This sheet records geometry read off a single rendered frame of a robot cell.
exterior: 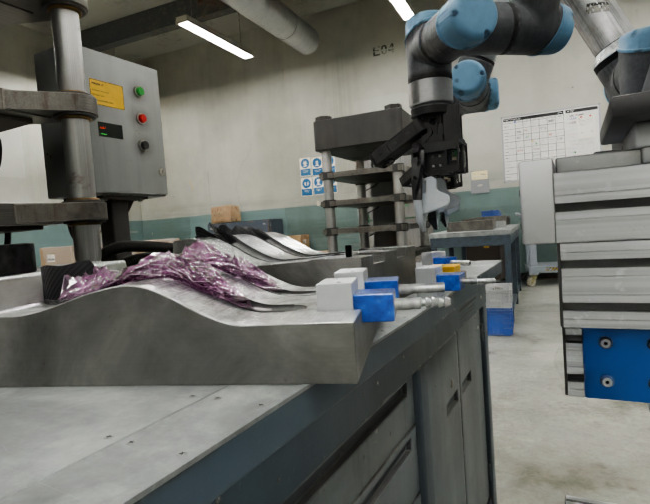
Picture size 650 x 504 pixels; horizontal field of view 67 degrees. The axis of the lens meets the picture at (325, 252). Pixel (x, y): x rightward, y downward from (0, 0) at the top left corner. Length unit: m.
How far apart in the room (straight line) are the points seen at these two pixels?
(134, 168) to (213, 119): 7.60
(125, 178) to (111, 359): 1.06
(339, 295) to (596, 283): 0.26
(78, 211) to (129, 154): 0.35
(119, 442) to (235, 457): 0.08
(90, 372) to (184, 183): 8.92
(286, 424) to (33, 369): 0.27
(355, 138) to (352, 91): 3.05
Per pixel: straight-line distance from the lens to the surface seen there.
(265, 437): 0.41
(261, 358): 0.46
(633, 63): 1.12
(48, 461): 0.39
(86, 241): 1.28
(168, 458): 0.35
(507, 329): 4.02
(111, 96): 1.56
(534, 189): 0.57
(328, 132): 5.07
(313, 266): 0.76
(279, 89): 8.51
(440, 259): 1.24
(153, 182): 1.60
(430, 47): 0.84
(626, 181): 0.57
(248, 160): 8.63
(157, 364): 0.50
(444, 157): 0.86
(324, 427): 0.59
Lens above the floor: 0.94
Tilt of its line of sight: 3 degrees down
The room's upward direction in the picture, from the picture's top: 4 degrees counter-clockwise
